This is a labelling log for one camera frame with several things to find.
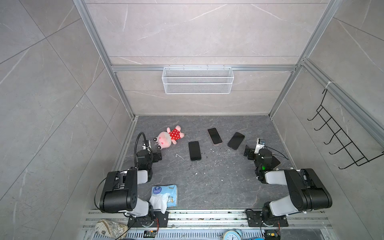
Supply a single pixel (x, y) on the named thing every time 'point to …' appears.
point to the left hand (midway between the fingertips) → (152, 147)
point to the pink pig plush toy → (164, 139)
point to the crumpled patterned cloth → (114, 230)
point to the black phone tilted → (236, 141)
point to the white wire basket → (197, 80)
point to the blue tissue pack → (172, 189)
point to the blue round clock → (233, 234)
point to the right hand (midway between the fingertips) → (256, 146)
